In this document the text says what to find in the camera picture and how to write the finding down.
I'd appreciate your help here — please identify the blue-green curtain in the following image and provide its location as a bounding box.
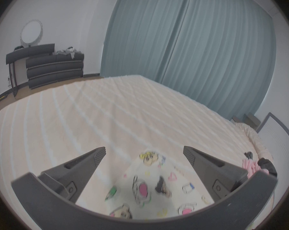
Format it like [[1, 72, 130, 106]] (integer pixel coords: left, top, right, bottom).
[[100, 0, 191, 84], [159, 0, 275, 120]]

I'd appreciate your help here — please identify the dark grey dressing table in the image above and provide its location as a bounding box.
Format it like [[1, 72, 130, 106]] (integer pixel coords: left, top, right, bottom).
[[6, 43, 55, 96]]

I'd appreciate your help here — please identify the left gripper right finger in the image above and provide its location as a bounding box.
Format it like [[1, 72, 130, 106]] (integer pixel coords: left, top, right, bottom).
[[183, 146, 248, 203]]

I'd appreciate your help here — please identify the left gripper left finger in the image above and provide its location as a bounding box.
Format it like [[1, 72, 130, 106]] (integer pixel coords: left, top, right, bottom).
[[38, 147, 106, 203]]

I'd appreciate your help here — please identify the round white mirror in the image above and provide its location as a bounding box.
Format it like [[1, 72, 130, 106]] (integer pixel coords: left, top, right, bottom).
[[20, 20, 43, 48]]

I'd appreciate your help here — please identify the grey bedside table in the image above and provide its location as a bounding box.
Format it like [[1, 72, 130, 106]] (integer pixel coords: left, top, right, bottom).
[[232, 113, 261, 129]]

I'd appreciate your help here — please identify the bed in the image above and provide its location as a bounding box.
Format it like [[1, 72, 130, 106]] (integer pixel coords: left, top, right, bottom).
[[0, 74, 289, 227]]

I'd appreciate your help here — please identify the black garment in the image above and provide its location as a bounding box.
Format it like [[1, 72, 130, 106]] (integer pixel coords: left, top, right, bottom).
[[258, 158, 277, 177]]

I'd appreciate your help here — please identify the white printed pyjama top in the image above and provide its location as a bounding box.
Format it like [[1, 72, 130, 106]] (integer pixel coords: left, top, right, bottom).
[[104, 150, 215, 219]]

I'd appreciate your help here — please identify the grey crumpled cloth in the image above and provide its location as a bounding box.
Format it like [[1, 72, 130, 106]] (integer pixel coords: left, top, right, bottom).
[[56, 47, 81, 59]]

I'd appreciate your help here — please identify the pink garment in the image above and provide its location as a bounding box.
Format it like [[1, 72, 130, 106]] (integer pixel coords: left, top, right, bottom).
[[242, 158, 262, 179]]

